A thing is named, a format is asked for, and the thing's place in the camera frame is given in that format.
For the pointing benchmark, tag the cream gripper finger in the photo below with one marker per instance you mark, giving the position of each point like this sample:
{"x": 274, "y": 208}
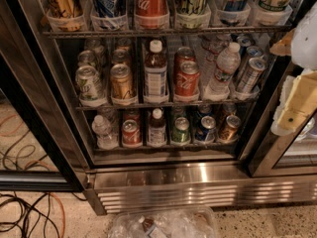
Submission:
{"x": 297, "y": 102}
{"x": 283, "y": 46}

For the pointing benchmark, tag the brown tea bottle blue label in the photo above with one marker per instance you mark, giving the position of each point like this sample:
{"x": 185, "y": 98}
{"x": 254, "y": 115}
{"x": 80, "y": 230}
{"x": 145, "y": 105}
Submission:
{"x": 155, "y": 67}

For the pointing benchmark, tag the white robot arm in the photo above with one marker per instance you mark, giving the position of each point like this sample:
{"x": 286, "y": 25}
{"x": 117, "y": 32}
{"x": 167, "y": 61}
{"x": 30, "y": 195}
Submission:
{"x": 304, "y": 42}

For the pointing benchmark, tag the clear water bottle middle shelf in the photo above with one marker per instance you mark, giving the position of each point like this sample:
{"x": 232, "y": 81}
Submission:
{"x": 226, "y": 65}

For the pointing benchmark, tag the clear water bottle shelf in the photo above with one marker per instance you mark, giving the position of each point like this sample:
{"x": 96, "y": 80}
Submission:
{"x": 107, "y": 137}
{"x": 226, "y": 65}

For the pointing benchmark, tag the red blue can top shelf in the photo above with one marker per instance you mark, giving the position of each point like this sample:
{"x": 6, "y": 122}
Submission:
{"x": 231, "y": 11}

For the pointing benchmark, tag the gold can bottom shelf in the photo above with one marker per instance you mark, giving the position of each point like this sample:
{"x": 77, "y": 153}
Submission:
{"x": 228, "y": 132}

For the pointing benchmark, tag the gold can shelf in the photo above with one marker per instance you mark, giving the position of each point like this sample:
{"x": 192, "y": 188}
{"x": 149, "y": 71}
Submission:
{"x": 121, "y": 56}
{"x": 122, "y": 82}
{"x": 228, "y": 132}

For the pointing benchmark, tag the green white can top shelf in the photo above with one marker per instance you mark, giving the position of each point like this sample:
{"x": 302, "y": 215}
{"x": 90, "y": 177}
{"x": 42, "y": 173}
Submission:
{"x": 190, "y": 12}

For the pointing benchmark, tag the blue can bottom shelf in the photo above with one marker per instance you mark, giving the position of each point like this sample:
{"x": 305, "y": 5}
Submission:
{"x": 205, "y": 131}

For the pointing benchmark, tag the green can bottom shelf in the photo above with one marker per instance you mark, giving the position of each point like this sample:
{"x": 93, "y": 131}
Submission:
{"x": 180, "y": 131}

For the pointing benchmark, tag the tea bottle bottom shelf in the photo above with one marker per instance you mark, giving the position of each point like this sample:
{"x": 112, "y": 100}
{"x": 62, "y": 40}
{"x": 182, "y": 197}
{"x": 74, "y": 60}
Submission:
{"x": 156, "y": 132}

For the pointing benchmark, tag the front gold can middle shelf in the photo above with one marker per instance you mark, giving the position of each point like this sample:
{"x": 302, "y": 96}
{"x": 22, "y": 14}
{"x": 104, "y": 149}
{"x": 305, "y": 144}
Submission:
{"x": 122, "y": 82}

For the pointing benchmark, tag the red cola can bottom shelf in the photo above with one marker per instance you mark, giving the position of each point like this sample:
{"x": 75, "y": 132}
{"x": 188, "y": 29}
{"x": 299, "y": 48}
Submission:
{"x": 131, "y": 134}

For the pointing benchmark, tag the blue white can top shelf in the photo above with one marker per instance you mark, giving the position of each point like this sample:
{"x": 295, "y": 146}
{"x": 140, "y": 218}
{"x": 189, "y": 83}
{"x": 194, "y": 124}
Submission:
{"x": 110, "y": 14}

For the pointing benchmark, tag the clear water bottle bottom shelf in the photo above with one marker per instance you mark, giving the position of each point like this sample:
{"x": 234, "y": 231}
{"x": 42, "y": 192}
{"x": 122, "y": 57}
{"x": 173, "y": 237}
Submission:
{"x": 107, "y": 137}

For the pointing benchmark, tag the yellow can top shelf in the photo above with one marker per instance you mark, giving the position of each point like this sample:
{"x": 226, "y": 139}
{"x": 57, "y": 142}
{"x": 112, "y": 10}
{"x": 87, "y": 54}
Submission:
{"x": 65, "y": 12}

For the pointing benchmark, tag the silver slim can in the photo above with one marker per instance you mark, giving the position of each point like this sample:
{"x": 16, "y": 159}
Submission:
{"x": 251, "y": 52}
{"x": 253, "y": 70}

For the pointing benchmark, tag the front silver slim can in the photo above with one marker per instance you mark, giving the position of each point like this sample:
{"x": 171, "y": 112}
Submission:
{"x": 253, "y": 70}

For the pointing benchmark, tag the white green can top right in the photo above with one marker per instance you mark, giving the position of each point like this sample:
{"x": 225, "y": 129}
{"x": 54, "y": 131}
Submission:
{"x": 270, "y": 12}

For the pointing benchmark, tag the rear red cola can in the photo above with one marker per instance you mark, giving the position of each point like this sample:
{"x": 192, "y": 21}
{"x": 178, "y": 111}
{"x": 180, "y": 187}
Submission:
{"x": 183, "y": 54}

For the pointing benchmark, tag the front red cola can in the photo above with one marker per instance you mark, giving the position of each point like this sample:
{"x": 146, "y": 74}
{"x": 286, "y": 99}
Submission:
{"x": 186, "y": 81}

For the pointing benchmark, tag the clear plastic bin of bottles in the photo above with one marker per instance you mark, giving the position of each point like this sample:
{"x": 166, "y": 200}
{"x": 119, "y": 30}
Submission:
{"x": 186, "y": 222}

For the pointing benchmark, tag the front white green can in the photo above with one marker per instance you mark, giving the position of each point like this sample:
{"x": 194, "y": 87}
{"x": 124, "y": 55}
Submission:
{"x": 91, "y": 91}

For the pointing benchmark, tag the middle white green can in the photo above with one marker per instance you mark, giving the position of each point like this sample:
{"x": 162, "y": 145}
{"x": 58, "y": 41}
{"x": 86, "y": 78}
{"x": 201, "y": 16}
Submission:
{"x": 88, "y": 57}

